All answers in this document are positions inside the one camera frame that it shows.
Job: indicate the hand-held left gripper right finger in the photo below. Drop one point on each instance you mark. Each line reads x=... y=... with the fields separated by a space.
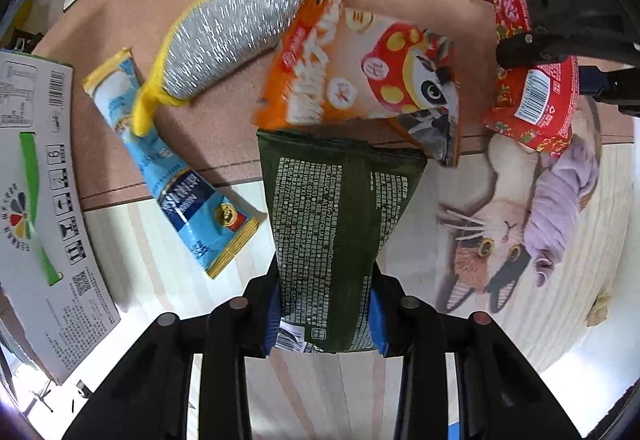
x=378 y=325

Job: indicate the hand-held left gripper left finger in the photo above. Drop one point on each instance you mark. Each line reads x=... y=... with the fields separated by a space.
x=272 y=320

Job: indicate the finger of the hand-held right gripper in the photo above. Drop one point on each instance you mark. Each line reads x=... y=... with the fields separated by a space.
x=607 y=87

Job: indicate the red patterned snack packet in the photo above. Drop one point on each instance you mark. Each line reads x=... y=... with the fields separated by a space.
x=530 y=84

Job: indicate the dark green wipes packet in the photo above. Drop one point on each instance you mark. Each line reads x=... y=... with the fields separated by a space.
x=325 y=240

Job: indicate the orange panda snack bag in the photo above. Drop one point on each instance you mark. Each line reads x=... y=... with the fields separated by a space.
x=360 y=64

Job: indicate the lilac cloth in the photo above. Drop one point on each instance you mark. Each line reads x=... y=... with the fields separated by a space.
x=557 y=205

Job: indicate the cat print round mat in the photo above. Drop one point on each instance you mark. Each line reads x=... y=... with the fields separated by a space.
x=500 y=230

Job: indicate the blue wafer snack packet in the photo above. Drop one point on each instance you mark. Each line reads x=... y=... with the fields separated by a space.
x=165 y=169

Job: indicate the white cardboard box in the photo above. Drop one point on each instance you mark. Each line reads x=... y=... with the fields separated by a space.
x=40 y=210

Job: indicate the silver yellow-trimmed oven mitt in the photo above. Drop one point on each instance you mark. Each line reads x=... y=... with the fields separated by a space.
x=225 y=39

